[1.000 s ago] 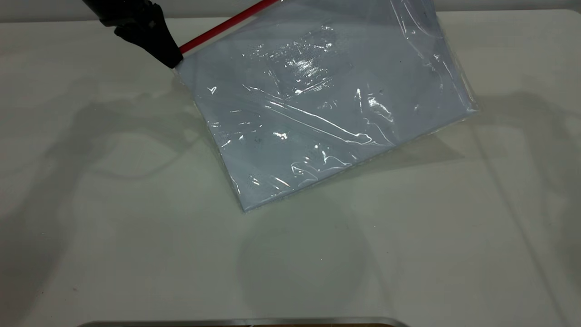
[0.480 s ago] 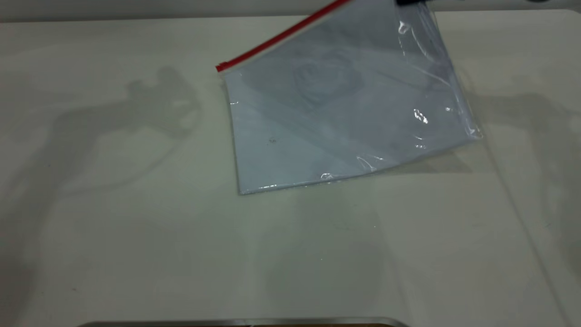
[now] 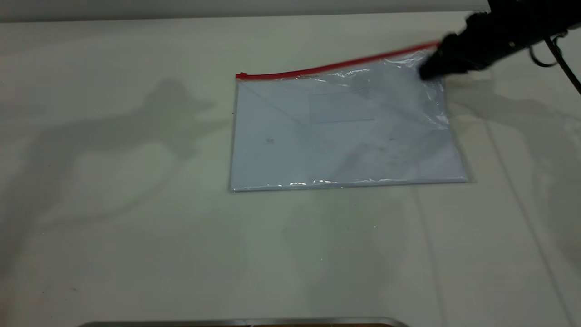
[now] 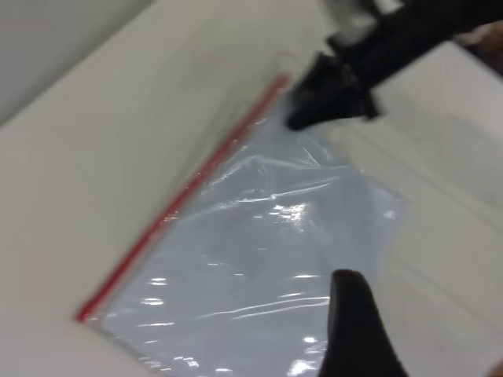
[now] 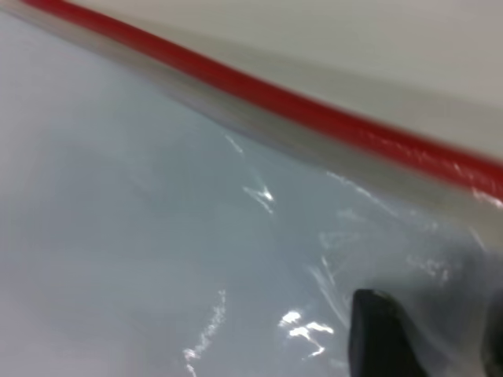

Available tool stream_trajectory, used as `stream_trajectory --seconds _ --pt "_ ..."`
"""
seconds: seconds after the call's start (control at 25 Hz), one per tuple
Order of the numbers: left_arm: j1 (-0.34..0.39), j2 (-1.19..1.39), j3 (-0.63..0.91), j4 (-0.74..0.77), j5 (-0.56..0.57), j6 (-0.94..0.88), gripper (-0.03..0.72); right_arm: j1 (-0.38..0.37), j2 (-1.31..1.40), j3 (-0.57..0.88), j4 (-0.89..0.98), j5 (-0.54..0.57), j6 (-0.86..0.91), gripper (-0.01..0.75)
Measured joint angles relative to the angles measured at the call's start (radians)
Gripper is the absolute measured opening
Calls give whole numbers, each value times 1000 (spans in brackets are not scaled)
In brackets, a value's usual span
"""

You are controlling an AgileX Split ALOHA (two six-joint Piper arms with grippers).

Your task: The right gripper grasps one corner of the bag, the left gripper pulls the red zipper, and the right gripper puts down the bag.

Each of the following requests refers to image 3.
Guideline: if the clear zip bag red zipper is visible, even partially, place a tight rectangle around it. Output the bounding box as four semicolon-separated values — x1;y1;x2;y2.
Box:
229;41;473;193

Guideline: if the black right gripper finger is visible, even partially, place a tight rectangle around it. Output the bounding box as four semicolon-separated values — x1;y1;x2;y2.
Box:
418;33;464;81

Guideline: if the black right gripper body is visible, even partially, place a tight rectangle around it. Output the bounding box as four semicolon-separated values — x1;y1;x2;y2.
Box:
454;11;519;71

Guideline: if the looped thin black cable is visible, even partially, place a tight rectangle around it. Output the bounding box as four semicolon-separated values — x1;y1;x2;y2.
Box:
529;33;566;68

